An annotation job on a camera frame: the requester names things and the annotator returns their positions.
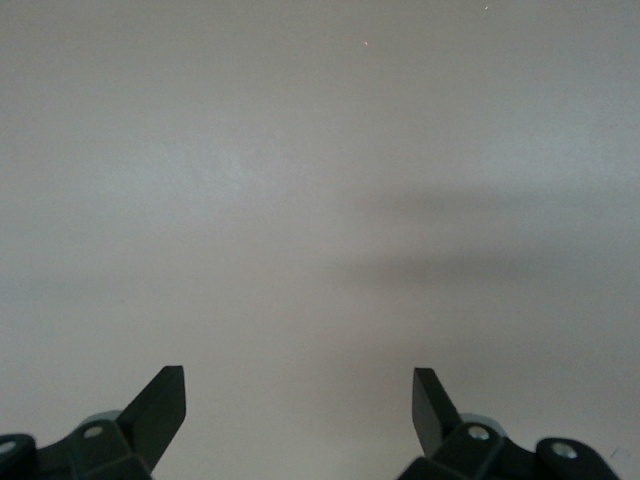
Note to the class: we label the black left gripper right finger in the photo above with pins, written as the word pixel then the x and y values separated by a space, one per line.
pixel 435 420

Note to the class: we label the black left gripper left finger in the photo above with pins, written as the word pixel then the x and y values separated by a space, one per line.
pixel 150 415

